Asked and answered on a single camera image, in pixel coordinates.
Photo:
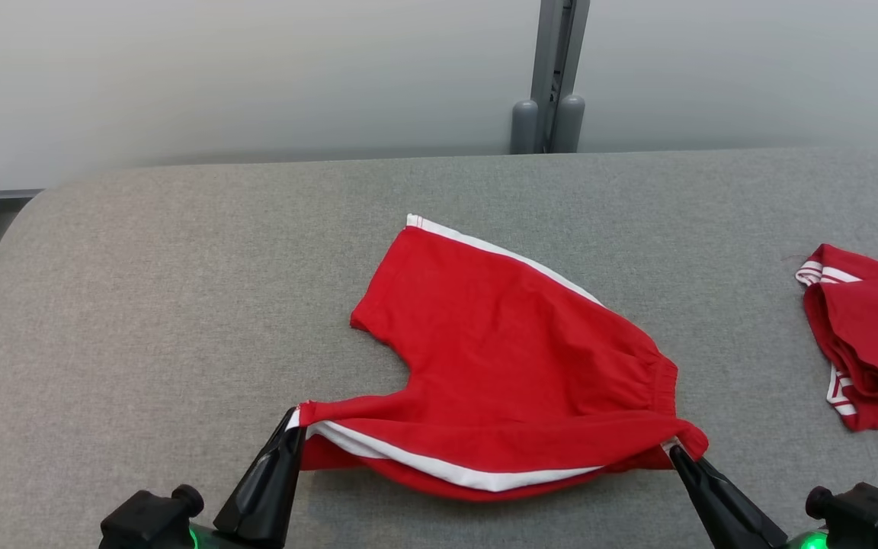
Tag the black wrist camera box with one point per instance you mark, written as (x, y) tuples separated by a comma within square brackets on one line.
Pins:
[(866, 515), (142, 522)]

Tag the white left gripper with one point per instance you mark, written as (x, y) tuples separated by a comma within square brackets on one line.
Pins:
[(218, 540)]

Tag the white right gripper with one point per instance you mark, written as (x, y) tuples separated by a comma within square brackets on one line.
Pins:
[(809, 541)]

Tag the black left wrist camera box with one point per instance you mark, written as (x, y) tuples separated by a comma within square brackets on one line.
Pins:
[(142, 522)]

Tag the grey partition post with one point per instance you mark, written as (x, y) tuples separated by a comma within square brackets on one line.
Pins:
[(549, 69)]

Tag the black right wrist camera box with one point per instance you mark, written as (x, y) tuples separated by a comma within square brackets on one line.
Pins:
[(866, 515)]

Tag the red shorts with white stripes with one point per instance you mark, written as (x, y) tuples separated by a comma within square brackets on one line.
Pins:
[(500, 343)]

